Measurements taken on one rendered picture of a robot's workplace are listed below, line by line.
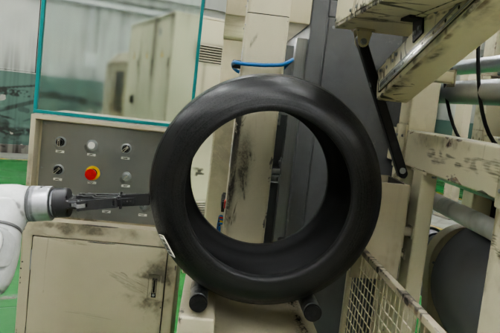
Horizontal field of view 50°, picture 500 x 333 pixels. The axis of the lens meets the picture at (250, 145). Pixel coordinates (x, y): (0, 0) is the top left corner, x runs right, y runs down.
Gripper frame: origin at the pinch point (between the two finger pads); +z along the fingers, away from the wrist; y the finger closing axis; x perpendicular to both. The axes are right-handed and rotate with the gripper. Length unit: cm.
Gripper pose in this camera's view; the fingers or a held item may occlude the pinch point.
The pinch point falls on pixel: (135, 199)
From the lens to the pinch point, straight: 141.0
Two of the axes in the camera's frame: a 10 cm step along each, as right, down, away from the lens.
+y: -0.6, -0.9, 9.9
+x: 0.3, 10.0, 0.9
